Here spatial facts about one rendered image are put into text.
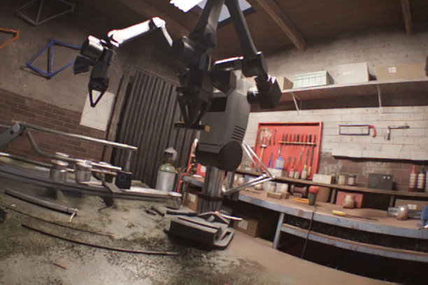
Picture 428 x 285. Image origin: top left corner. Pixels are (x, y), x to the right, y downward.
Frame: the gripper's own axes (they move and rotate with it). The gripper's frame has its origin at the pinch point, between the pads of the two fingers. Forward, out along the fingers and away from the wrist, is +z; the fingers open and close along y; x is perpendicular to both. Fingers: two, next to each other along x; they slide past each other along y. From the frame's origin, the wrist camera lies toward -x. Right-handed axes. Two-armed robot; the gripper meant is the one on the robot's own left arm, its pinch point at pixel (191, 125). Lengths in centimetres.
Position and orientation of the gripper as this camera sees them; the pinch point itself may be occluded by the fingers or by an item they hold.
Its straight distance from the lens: 56.3
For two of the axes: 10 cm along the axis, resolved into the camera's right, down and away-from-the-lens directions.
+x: -8.9, -0.8, 4.5
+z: -1.3, 9.9, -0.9
